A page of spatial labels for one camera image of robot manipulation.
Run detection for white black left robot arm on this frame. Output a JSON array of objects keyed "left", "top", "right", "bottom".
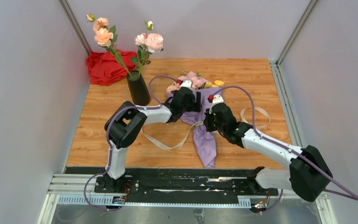
[{"left": 103, "top": 87, "right": 201, "bottom": 193}]

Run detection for cream ribbon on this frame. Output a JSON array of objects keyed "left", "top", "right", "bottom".
[{"left": 140, "top": 106, "right": 272, "bottom": 151}]

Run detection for peach rose stem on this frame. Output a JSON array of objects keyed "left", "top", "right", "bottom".
[{"left": 86, "top": 14, "right": 130, "bottom": 75}]

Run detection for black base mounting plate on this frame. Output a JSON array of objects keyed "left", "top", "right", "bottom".
[{"left": 65, "top": 167, "right": 292, "bottom": 208}]

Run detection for black vase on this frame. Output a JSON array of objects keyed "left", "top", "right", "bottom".
[{"left": 126, "top": 70, "right": 151, "bottom": 106}]

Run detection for pink rose stem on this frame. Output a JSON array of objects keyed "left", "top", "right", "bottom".
[{"left": 131, "top": 21, "right": 164, "bottom": 75}]

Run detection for red crumpled cloth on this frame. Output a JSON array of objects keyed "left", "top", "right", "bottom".
[{"left": 86, "top": 51, "right": 128, "bottom": 86}]

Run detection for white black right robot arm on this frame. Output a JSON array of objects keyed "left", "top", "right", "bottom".
[{"left": 204, "top": 103, "right": 332, "bottom": 202}]

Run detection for aluminium frame rail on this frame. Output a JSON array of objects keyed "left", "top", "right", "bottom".
[{"left": 48, "top": 174, "right": 330, "bottom": 208}]

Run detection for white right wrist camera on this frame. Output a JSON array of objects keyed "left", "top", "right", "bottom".
[{"left": 207, "top": 94, "right": 224, "bottom": 106}]

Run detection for purple paper bouquet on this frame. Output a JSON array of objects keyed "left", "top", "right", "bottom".
[{"left": 178, "top": 71, "right": 220, "bottom": 168}]

